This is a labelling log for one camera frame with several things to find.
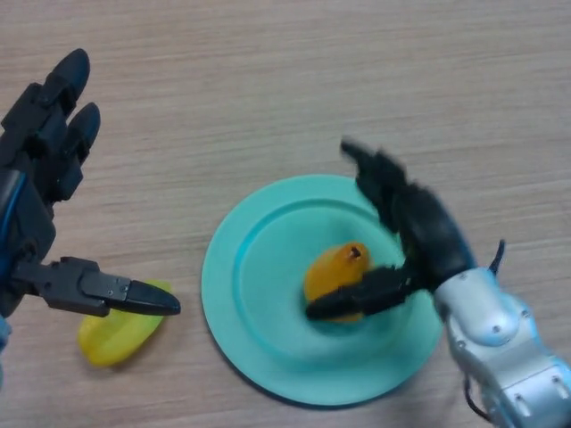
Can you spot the yellow green starfruit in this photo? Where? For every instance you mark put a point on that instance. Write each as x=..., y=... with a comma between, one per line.
x=116, y=339

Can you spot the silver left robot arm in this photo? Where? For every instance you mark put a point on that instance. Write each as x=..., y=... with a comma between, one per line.
x=3, y=348

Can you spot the yellow orange pear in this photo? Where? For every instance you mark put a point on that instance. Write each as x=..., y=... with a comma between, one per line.
x=334, y=272

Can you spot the green round plate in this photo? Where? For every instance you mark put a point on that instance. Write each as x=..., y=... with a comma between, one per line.
x=267, y=290

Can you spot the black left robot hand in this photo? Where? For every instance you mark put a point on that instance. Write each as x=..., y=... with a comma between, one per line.
x=31, y=178

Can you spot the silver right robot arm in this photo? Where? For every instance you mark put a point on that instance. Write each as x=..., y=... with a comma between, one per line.
x=490, y=321

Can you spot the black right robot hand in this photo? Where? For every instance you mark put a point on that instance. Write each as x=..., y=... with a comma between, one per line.
x=432, y=232

